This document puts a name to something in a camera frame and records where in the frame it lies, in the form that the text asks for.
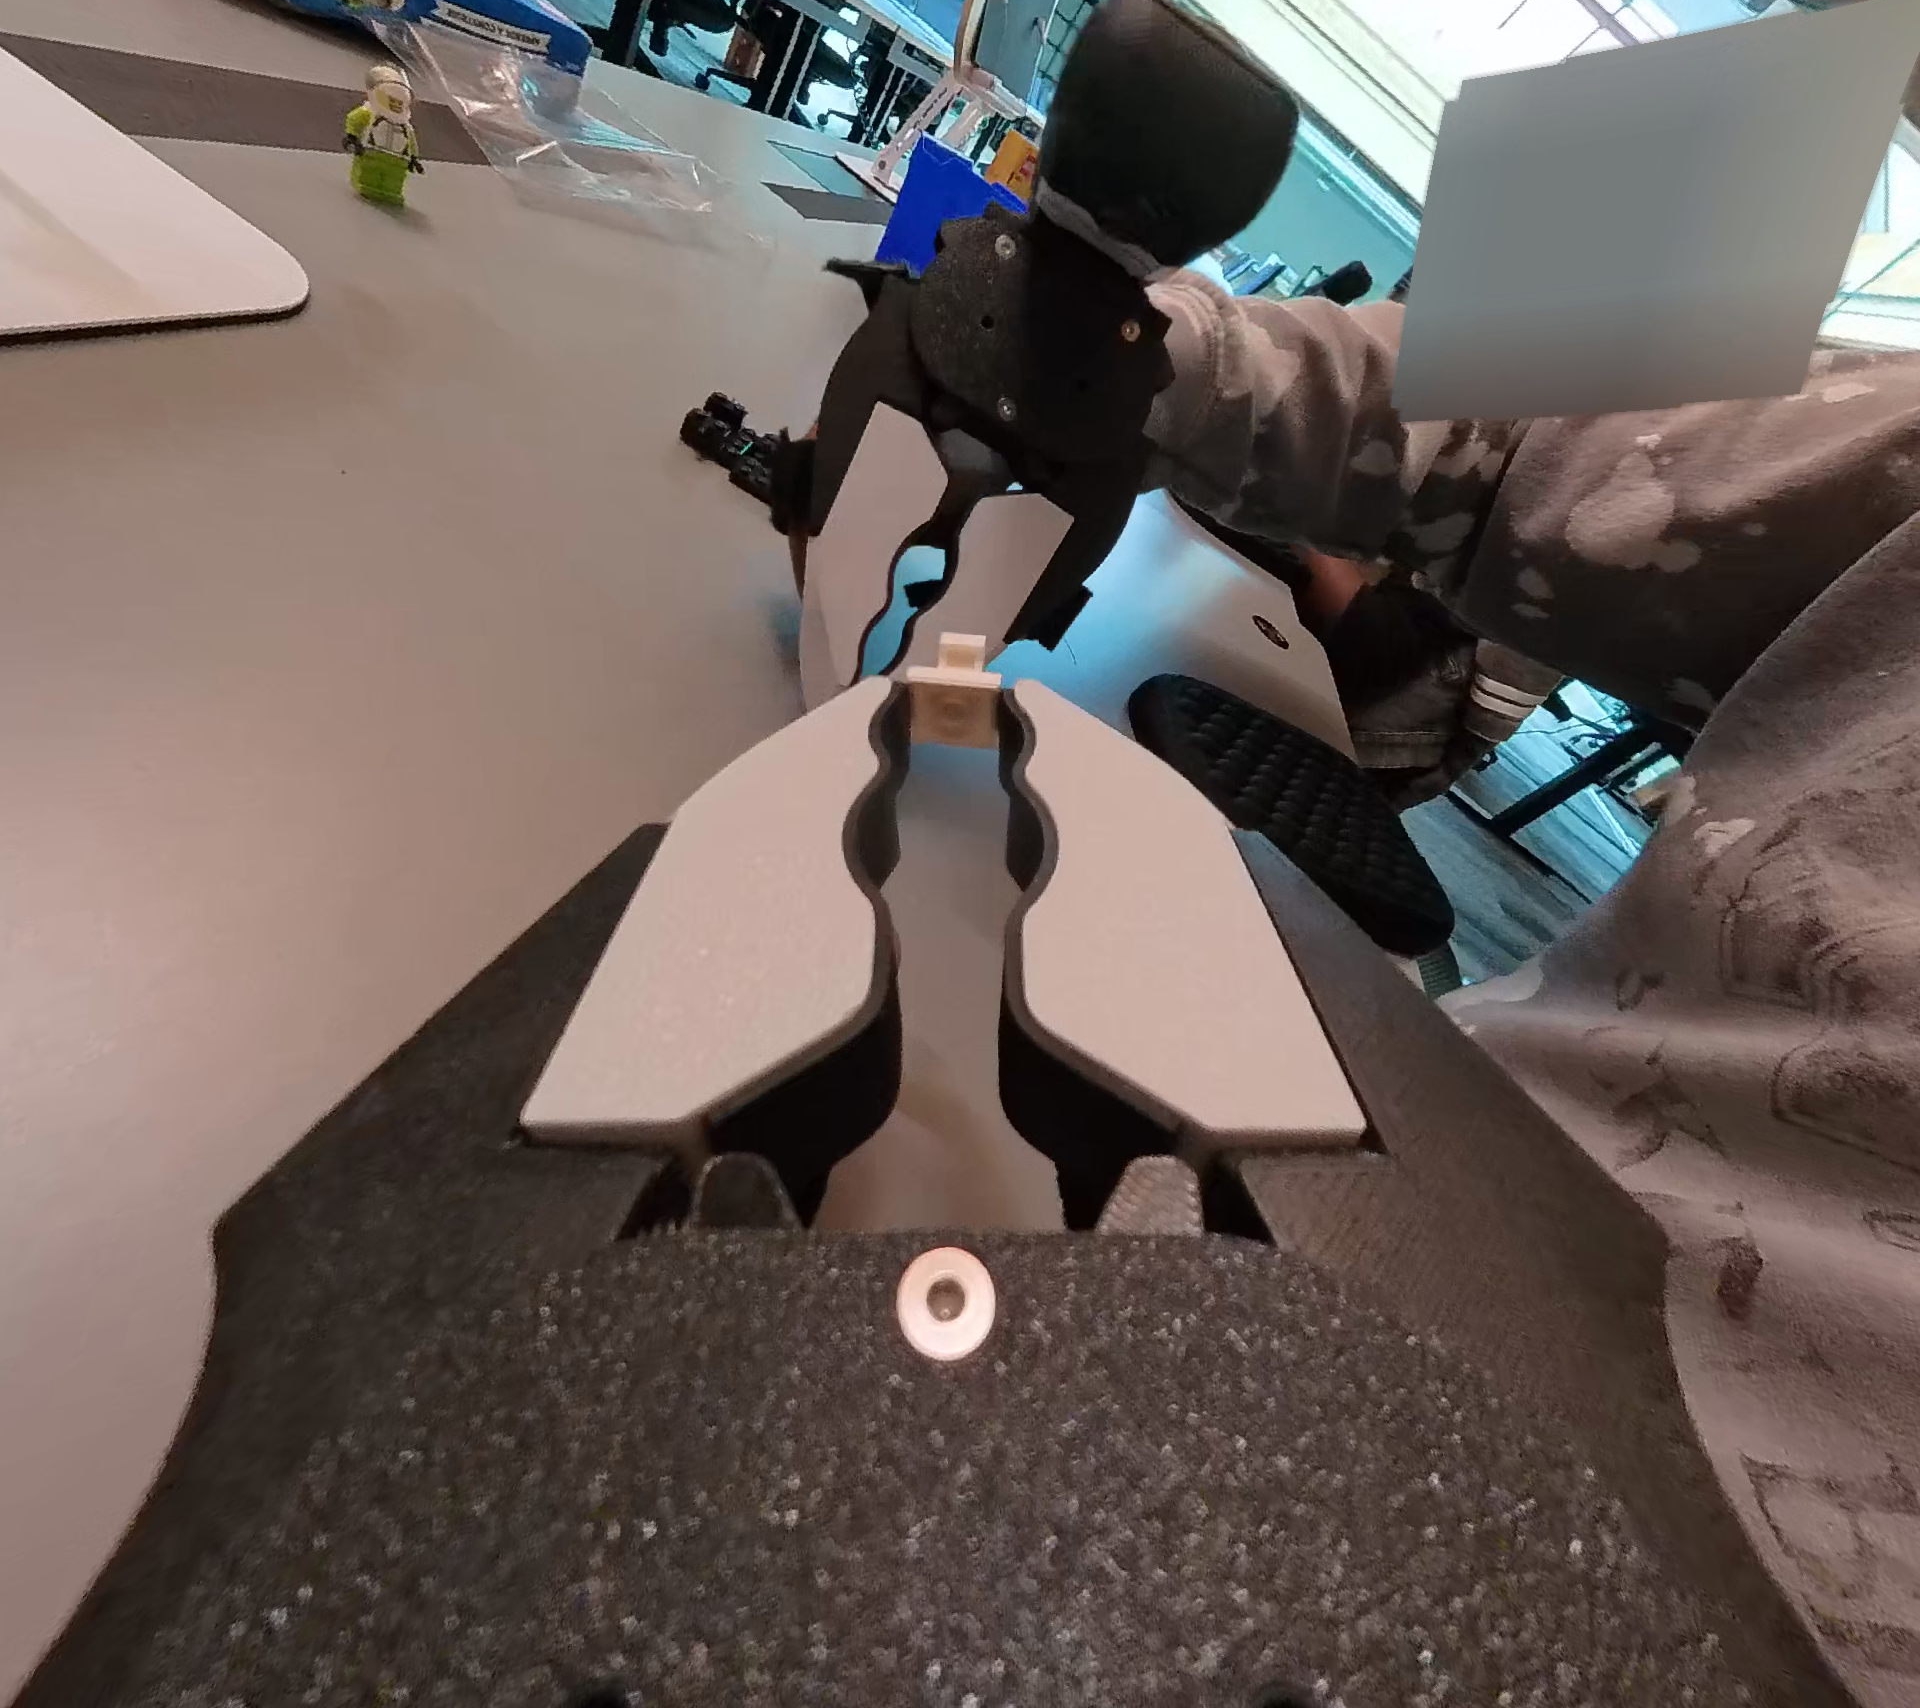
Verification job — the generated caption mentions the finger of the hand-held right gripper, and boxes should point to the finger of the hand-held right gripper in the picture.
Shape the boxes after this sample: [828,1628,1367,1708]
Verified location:
[795,403,961,705]

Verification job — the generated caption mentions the white book stand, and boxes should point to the white book stand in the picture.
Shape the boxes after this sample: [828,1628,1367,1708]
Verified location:
[0,43,313,349]

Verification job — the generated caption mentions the lime green lego minifigure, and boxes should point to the lime green lego minifigure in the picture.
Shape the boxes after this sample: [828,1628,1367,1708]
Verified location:
[338,66,430,213]

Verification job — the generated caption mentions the small white lego piece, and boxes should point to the small white lego piece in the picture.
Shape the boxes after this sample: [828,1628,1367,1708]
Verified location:
[895,635,1016,748]

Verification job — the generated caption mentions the blue plastic bin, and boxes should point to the blue plastic bin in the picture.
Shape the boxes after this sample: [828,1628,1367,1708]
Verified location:
[871,138,1041,277]

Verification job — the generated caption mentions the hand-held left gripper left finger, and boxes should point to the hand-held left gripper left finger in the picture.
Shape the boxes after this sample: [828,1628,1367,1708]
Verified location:
[517,680,904,1158]

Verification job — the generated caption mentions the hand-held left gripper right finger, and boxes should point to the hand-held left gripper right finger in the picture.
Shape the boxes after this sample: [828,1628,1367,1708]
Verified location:
[996,680,1367,1158]

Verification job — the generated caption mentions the clear plastic bag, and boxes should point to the clear plastic bag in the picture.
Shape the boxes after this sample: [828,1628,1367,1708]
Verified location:
[408,13,720,213]

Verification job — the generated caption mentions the person's grey sweatshirt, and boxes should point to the person's grey sweatshirt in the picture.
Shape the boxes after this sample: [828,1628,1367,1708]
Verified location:
[1455,511,1920,1708]

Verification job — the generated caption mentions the black lego chassis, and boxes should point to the black lego chassis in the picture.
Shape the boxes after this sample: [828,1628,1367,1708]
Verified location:
[677,387,823,541]

